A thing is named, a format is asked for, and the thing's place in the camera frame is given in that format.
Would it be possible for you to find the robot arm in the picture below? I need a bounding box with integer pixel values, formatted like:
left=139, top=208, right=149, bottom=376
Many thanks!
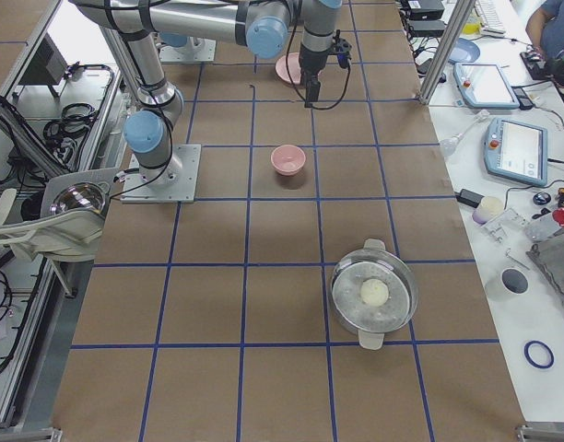
left=75, top=1, right=351, bottom=188

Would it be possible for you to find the light bulb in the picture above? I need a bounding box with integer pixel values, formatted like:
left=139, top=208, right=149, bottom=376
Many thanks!
left=440, top=133, right=464, bottom=158

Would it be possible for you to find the glass pot lid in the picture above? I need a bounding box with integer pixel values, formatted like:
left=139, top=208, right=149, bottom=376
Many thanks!
left=49, top=182, right=107, bottom=215

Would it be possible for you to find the white cup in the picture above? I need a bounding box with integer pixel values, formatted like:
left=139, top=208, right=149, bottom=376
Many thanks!
left=485, top=268, right=529, bottom=301

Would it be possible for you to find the aluminium frame post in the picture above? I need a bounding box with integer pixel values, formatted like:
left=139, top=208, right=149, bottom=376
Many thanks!
left=417, top=0, right=475, bottom=105

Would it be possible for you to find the upper teach pendant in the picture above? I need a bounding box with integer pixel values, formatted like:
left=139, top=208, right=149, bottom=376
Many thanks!
left=452, top=63, right=520, bottom=110

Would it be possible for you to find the teach pendant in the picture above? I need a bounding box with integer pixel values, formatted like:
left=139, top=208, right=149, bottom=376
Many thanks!
left=452, top=63, right=520, bottom=110
left=483, top=118, right=548, bottom=188

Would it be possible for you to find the pink bowl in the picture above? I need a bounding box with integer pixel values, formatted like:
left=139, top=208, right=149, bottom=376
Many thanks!
left=270, top=145, right=306, bottom=176

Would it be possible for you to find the lower teach pendant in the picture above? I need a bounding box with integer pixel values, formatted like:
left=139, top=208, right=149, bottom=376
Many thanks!
left=483, top=118, right=548, bottom=188

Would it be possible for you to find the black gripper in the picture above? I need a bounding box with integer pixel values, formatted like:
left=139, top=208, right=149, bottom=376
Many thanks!
left=299, top=43, right=331, bottom=109

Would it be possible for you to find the seated person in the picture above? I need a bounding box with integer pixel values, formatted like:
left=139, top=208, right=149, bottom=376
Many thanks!
left=525, top=0, right=564, bottom=58

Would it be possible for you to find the pink plate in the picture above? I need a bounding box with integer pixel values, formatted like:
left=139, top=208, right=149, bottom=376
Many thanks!
left=275, top=52, right=301, bottom=87

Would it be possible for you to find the white steamed bun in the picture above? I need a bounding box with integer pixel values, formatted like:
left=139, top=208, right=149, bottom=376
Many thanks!
left=359, top=278, right=389, bottom=307

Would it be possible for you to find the blue plate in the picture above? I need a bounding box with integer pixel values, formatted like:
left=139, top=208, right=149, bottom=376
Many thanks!
left=448, top=38, right=481, bottom=64

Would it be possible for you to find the blue ring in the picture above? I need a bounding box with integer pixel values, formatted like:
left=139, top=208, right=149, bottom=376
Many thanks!
left=523, top=340, right=555, bottom=369

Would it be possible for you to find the steel steamer pot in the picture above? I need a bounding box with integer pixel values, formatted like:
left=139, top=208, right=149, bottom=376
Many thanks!
left=328, top=238, right=419, bottom=350

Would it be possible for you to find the black power adapter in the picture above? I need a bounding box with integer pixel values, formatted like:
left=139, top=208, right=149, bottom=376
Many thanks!
left=455, top=189, right=484, bottom=208

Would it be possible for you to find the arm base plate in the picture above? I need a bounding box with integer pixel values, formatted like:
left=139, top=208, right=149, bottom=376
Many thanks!
left=119, top=144, right=201, bottom=204

